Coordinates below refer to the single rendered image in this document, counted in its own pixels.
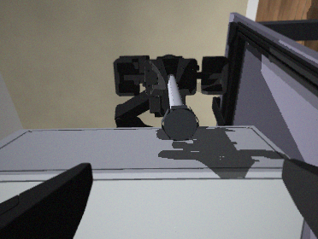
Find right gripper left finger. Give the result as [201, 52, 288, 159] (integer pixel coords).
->
[0, 163, 93, 239]

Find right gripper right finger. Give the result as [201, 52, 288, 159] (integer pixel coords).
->
[281, 159, 318, 239]

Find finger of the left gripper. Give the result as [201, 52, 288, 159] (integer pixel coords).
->
[176, 58, 197, 96]
[144, 59, 168, 96]

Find light grey metal rod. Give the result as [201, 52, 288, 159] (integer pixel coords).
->
[162, 74, 199, 141]

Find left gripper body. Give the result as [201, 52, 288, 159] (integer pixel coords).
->
[113, 55, 229, 96]

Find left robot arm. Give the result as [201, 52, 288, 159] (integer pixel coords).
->
[115, 55, 170, 128]

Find light grey panel with holes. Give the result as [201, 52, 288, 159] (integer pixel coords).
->
[0, 172, 305, 239]

